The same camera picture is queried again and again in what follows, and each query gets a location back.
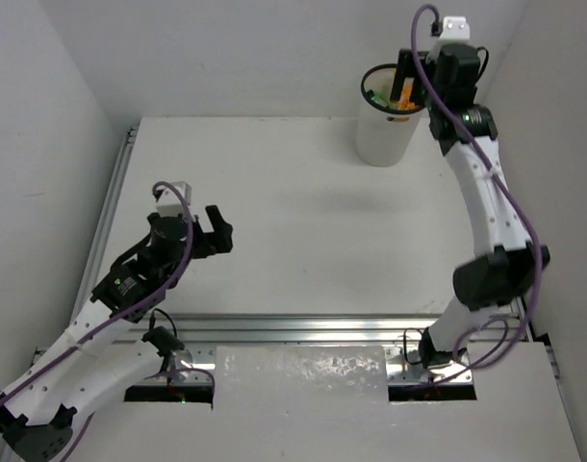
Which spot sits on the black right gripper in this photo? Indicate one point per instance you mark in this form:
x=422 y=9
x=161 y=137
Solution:
x=405 y=69

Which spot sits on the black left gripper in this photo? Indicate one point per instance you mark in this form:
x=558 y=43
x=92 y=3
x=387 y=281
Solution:
x=207 y=239

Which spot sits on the orange bottle barcode label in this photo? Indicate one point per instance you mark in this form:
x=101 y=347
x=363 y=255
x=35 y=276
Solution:
x=405 y=102

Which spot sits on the green plastic bottle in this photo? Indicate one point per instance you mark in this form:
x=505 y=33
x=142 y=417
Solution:
x=378 y=99

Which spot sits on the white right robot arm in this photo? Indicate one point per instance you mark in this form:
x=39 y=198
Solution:
x=508 y=258

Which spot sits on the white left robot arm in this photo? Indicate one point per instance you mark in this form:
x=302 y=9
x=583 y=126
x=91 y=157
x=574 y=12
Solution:
x=45 y=411

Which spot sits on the white translucent bin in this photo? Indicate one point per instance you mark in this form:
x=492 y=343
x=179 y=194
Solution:
x=382 y=135

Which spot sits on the white foam board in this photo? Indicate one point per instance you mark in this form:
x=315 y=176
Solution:
x=331 y=404

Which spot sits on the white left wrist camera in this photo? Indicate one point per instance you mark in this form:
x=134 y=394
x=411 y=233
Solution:
x=173 y=199

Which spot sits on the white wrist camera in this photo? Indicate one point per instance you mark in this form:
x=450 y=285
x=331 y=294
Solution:
x=173 y=199
x=450 y=29

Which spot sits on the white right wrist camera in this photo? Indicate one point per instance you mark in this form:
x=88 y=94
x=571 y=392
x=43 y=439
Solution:
x=450 y=29

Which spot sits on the aluminium frame rail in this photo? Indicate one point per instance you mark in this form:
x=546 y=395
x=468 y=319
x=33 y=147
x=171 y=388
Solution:
x=328 y=251

